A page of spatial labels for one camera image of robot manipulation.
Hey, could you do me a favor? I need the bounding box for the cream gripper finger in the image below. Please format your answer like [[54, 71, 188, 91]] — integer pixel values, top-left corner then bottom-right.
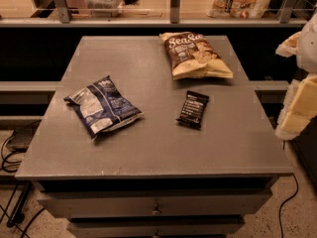
[[275, 74, 317, 140], [275, 32, 300, 58]]

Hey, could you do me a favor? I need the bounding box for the black rxbar chocolate bar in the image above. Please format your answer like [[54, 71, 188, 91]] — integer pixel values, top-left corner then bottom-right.
[[176, 90, 209, 129]]

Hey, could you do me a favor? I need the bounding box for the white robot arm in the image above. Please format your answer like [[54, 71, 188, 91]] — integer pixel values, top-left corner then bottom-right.
[[275, 15, 317, 140]]

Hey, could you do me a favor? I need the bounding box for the colourful snack bag on shelf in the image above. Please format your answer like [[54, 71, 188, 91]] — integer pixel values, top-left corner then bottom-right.
[[207, 0, 270, 19]]

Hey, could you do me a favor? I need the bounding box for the brown sea salt chip bag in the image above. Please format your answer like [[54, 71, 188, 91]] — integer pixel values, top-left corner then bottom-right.
[[159, 32, 233, 79]]

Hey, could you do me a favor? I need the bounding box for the grey drawer cabinet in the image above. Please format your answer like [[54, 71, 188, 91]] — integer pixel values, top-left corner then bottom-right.
[[17, 36, 293, 238]]

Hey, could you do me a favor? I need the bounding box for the clear plastic container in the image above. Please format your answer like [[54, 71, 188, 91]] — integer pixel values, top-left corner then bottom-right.
[[84, 0, 123, 18]]

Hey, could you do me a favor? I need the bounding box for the blue chip bag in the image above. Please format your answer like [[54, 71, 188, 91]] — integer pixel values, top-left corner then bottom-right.
[[63, 76, 144, 140]]

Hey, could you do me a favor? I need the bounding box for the black floor cable right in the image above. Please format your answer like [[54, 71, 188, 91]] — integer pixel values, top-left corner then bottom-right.
[[277, 174, 300, 238]]

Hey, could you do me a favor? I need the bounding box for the metal shelf rail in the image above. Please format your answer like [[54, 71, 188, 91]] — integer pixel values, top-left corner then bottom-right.
[[0, 0, 317, 28]]

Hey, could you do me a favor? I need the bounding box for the black cables left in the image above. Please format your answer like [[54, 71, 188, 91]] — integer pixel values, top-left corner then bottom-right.
[[0, 119, 46, 238]]

